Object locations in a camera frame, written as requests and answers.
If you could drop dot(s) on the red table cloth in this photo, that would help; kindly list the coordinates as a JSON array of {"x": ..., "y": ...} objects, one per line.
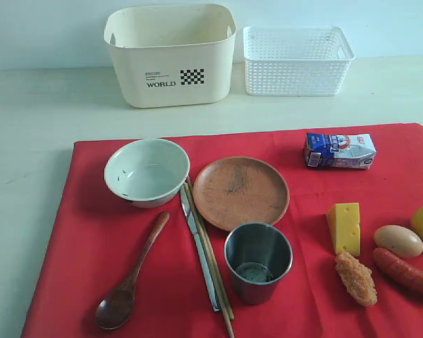
[{"x": 97, "y": 237}]

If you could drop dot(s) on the silver table knife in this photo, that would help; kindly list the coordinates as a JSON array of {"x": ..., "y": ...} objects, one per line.
[{"x": 200, "y": 249}]

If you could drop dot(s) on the red sausage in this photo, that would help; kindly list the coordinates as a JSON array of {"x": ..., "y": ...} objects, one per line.
[{"x": 398, "y": 270}]

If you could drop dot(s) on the brown egg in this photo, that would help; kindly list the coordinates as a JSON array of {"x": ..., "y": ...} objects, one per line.
[{"x": 400, "y": 240}]

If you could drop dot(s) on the dark wooden spoon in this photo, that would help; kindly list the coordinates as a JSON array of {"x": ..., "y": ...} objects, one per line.
[{"x": 116, "y": 308}]

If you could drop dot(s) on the wooden chopstick left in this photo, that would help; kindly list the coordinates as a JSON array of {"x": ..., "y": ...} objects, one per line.
[{"x": 212, "y": 266}]

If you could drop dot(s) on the stainless steel cup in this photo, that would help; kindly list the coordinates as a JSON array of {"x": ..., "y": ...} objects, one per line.
[{"x": 258, "y": 256}]

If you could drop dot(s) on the pale green ceramic bowl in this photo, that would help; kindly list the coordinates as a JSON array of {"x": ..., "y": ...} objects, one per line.
[{"x": 147, "y": 172}]

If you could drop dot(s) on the brown wooden plate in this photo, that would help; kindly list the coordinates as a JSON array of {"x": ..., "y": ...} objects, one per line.
[{"x": 240, "y": 189}]

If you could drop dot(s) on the fried chicken nugget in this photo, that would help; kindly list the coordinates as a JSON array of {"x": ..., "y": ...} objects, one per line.
[{"x": 357, "y": 279}]

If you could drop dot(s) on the white perforated plastic basket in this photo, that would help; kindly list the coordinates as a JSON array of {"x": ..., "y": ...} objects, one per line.
[{"x": 295, "y": 61}]

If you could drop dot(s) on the cream plastic bin WORLD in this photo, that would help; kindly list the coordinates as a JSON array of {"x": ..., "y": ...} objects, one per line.
[{"x": 172, "y": 54}]

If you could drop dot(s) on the yellow cheese wedge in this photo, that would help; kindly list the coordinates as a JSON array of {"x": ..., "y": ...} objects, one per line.
[{"x": 344, "y": 226}]

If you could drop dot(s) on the wooden chopstick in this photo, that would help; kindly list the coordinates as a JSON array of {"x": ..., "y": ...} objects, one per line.
[
  {"x": 212, "y": 266},
  {"x": 228, "y": 305}
]

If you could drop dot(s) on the blue white milk carton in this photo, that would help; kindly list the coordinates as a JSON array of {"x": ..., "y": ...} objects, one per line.
[{"x": 339, "y": 150}]

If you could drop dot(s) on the wooden chopstick right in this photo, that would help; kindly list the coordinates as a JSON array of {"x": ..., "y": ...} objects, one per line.
[{"x": 228, "y": 305}]

